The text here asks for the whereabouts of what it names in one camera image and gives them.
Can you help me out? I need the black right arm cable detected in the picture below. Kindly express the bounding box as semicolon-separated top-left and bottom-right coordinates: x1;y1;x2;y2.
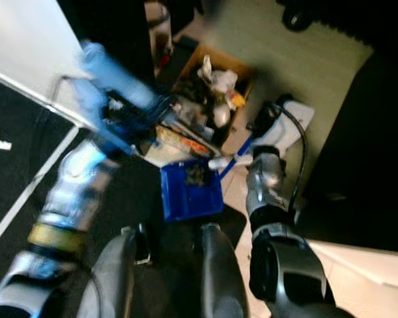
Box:
282;103;309;213

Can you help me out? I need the silver shiny wrapper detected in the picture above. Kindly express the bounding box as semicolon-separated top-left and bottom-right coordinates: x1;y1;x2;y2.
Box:
211;103;232;130

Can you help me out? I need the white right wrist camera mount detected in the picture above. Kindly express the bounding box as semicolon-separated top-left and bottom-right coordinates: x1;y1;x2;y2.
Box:
252;95;316;156

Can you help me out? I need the black caster wheel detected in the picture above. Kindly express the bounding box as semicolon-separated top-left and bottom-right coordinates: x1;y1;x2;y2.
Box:
282;3;316;32

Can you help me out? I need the grey left arm cable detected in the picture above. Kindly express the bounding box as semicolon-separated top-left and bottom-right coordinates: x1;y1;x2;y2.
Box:
50;74;87;117

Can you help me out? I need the black cabinet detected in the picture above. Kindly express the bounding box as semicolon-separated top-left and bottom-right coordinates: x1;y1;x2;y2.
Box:
56;0;157;80

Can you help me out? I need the blue dustpan with handle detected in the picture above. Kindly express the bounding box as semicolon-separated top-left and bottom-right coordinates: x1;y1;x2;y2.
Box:
161;136;254;223

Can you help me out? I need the white crumpled plastic bag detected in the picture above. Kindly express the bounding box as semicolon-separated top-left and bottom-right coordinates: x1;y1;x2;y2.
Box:
198;54;238;93

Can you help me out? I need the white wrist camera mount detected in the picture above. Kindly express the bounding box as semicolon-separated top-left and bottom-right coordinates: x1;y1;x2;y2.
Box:
76;76;119;145
252;95;316;156

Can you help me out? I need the brown cardboard rubbish box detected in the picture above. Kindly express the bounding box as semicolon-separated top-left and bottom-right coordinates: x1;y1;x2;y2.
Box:
169;43;256;143

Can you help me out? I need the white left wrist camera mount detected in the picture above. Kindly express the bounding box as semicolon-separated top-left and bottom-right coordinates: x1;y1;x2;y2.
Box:
76;76;119;145

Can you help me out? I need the grey left robot leg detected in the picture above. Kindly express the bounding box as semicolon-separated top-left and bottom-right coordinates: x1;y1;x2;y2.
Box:
76;225;153;318

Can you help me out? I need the grey right robot leg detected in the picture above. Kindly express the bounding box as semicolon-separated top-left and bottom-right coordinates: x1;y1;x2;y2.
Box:
196;222;259;318

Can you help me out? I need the grey robot leg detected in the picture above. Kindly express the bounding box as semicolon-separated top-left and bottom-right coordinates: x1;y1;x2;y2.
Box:
76;225;153;318
196;222;259;318

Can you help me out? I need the plain black floor mat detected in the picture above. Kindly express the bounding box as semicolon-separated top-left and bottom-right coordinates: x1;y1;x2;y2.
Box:
292;50;398;252

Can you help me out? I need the black floor mat with label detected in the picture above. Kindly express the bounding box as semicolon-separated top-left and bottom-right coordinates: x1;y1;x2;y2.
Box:
0;73;79;239

